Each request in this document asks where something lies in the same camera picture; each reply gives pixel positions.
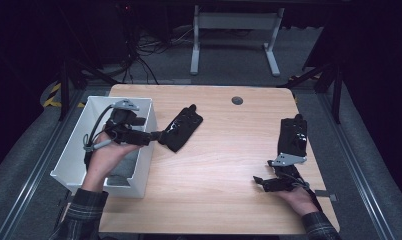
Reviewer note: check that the grey table grommet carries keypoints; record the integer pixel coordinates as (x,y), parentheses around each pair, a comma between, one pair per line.
(237,100)

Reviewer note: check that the person's right hand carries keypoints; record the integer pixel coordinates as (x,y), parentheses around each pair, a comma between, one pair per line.
(300,201)

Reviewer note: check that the grey fluffy glove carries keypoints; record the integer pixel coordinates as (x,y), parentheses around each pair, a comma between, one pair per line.
(125,168)

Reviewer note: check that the black metal stand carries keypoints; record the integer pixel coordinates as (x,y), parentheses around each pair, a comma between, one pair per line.
(65,90)
(337,96)

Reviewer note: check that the metal floor rail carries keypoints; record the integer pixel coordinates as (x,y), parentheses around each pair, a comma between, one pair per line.
(32,173)
(359,173)

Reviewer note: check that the white storage box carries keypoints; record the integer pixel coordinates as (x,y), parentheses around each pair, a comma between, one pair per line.
(72,160)

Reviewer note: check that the white table frame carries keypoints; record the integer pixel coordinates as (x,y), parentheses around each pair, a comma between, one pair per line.
(235,20)

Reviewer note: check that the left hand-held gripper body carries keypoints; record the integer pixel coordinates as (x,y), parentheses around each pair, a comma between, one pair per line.
(125,128)

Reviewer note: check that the grey tape strip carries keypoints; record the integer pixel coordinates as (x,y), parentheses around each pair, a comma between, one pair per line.
(325,194)

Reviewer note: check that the person's left hand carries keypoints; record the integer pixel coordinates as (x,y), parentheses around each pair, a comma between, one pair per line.
(104,160)

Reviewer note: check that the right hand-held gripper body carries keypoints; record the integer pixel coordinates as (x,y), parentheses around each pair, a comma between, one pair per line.
(289,173)

